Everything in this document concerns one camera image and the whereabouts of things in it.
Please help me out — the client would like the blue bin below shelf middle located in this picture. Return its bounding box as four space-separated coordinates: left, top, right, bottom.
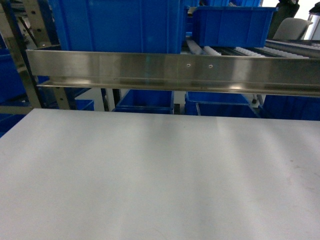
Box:
113 89 174 115

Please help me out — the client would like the blue bin below shelf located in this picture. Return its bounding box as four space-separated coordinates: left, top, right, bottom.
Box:
184 91 259 118
113 89 174 115
75 99 95 111

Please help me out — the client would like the blue bin below shelf right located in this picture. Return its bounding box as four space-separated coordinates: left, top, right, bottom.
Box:
184 91 259 118

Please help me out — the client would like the blue bin below shelf left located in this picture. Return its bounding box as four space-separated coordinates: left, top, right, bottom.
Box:
75 99 95 111

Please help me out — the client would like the blue crate on upper shelf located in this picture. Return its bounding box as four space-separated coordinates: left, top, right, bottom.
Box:
192 6 278 48

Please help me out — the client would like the stainless steel roller shelf rack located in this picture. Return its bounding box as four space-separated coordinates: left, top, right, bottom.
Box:
0 0 320 115

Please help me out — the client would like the large blue crate upper left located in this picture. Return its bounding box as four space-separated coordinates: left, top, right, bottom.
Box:
49 0 185 54

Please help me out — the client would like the blue bin far left below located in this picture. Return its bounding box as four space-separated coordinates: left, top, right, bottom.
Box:
0 39 26 136

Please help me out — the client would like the grey office chair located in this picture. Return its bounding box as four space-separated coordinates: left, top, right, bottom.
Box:
272 18 313 40

